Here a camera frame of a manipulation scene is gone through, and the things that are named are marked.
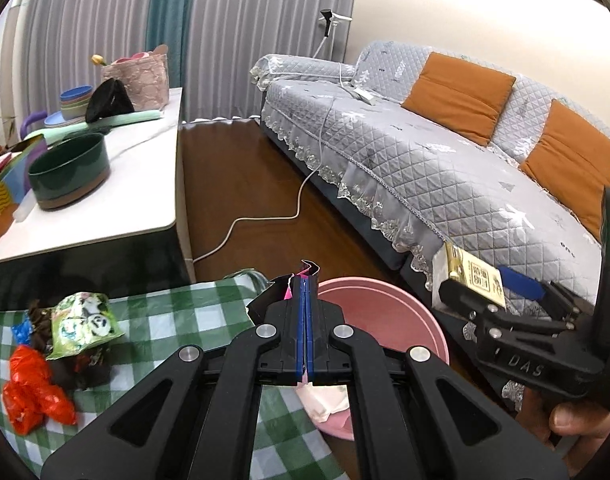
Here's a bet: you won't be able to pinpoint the power strip on sofa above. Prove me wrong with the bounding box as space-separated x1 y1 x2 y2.
349 88 375 106

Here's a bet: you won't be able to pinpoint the green panda snack packet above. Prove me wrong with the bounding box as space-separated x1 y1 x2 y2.
47 292 124 361

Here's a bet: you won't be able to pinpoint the orange cushion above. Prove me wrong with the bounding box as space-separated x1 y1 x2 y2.
520 100 610 240
401 52 516 146

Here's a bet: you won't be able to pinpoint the grey curtains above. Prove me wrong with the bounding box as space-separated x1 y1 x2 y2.
0 0 354 136

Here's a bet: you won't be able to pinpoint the black cap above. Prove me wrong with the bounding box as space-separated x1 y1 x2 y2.
85 78 135 124

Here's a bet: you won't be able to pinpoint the clip lamp on stand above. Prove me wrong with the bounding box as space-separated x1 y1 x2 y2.
313 8 353 60

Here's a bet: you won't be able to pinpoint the right hand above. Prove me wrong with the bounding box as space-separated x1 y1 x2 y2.
516 388 610 478

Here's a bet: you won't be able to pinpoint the colourful storage box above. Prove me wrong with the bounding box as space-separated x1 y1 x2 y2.
0 134 47 238

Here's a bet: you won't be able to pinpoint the stacked coloured bowls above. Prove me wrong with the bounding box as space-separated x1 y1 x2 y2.
60 84 94 120

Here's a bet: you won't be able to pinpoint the teal curtain strip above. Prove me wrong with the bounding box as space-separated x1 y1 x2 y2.
146 0 191 87

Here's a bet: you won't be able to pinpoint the white coffee table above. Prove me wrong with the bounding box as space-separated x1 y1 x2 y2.
0 88 195 311

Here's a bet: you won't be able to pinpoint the yellow tissue pack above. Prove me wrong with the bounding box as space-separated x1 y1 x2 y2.
432 242 506 311

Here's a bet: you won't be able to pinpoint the green checked tablecloth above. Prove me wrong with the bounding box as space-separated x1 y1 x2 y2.
0 269 347 479

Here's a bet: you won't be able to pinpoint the orange cushion far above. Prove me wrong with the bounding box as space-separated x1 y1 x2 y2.
520 100 610 240

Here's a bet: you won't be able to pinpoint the pink lace basket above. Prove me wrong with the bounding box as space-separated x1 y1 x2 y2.
101 44 169 112

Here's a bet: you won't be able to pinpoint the grey quilted sofa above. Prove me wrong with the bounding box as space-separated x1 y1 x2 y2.
251 40 601 301

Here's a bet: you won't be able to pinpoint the pink trash bin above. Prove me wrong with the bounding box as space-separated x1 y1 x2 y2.
312 276 449 441

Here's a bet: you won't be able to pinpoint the white power cable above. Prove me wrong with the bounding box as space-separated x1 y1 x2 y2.
192 62 373 265

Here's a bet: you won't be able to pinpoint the orange cushion near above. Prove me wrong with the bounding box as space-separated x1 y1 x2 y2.
401 52 516 146

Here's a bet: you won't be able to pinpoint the orange plastic bag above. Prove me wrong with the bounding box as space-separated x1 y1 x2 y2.
2 344 78 436

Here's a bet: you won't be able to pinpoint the dark green round basin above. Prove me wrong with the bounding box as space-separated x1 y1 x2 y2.
28 132 111 210

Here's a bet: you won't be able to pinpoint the dark brown wrapper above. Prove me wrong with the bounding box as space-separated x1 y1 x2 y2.
28 299 54 356

